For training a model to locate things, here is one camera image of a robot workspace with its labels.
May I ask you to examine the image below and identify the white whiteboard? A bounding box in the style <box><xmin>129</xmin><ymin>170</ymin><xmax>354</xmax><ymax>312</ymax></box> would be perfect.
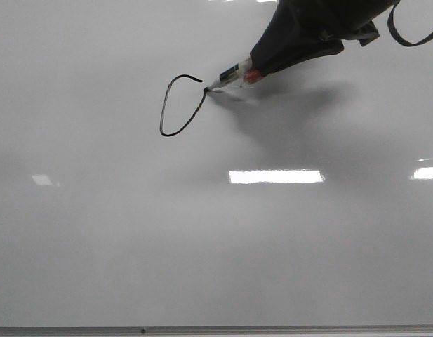
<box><xmin>0</xmin><ymin>1</ymin><xmax>433</xmax><ymax>326</ymax></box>

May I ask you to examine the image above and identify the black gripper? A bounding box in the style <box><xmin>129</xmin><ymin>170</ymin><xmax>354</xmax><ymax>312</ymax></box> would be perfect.
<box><xmin>250</xmin><ymin>0</ymin><xmax>397</xmax><ymax>76</ymax></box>

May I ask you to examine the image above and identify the aluminium whiteboard bottom frame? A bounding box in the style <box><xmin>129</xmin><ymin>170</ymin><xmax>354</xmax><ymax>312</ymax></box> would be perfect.
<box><xmin>0</xmin><ymin>324</ymin><xmax>433</xmax><ymax>336</ymax></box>

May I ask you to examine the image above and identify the white black whiteboard marker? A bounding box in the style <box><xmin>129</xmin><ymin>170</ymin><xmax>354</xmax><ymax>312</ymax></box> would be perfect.
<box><xmin>204</xmin><ymin>58</ymin><xmax>258</xmax><ymax>93</ymax></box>

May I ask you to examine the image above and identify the red taped pad on marker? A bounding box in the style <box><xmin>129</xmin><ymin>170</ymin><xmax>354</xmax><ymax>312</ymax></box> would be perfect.
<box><xmin>244</xmin><ymin>70</ymin><xmax>263</xmax><ymax>84</ymax></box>

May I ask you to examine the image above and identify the black cable loop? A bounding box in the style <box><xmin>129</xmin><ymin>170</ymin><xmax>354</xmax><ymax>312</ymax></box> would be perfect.
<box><xmin>387</xmin><ymin>0</ymin><xmax>433</xmax><ymax>47</ymax></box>

